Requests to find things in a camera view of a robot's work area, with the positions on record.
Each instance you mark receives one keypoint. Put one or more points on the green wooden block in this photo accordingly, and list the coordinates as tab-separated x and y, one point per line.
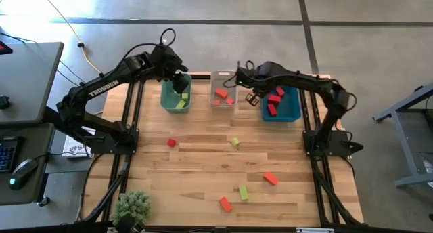
181	104

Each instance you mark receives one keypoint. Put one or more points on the printed paper sheet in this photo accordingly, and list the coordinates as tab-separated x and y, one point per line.
72	148

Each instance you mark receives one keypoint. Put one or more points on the green long block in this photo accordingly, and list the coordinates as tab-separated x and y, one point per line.
243	192

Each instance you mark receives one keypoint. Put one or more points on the green potted plant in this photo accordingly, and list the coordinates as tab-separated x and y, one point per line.
131	207

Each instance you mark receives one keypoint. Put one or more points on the green plastic bin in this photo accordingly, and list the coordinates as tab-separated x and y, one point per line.
167	102

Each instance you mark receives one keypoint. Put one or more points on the grey desk top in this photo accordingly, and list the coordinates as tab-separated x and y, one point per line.
30	80

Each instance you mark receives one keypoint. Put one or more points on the black desk gadget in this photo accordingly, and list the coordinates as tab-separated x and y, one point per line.
4	102

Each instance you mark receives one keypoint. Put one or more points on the white plastic bin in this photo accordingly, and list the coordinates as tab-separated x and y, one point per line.
223	82

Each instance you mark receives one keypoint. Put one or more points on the orange long block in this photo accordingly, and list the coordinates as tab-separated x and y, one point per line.
270	178
225	204
221	93

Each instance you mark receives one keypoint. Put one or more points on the blue-grey metal table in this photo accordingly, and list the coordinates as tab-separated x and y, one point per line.
405	145

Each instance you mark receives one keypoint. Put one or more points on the red cube block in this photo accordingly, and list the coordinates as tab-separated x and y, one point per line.
171	142

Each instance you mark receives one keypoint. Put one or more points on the green cube block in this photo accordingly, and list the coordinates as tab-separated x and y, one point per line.
185	96
235	142

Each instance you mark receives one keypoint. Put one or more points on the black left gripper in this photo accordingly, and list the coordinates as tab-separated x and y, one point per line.
165	62

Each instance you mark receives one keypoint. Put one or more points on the red long block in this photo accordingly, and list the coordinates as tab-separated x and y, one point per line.
271	109
274	98
280	90

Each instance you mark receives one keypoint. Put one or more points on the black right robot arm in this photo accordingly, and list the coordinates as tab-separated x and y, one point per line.
304	82

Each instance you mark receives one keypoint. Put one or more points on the black red-lit device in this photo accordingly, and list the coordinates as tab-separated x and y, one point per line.
5	48

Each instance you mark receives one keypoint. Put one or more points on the black computer mouse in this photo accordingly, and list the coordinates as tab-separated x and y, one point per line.
22	173

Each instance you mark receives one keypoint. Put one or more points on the silver metal bracket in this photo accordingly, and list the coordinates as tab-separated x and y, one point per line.
314	230

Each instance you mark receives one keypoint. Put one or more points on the black backlit keyboard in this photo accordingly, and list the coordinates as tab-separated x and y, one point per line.
6	155

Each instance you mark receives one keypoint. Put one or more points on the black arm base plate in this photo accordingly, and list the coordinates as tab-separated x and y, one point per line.
338	141
101	146

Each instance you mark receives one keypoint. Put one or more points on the dark desk top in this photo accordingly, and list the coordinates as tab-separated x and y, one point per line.
34	141

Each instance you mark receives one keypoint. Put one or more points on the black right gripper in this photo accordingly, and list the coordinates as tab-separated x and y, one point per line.
252	80

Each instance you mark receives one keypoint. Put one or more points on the blue plastic bin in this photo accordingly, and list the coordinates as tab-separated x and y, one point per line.
287	107

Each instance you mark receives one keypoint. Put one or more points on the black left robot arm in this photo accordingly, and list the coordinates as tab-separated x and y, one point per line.
101	87

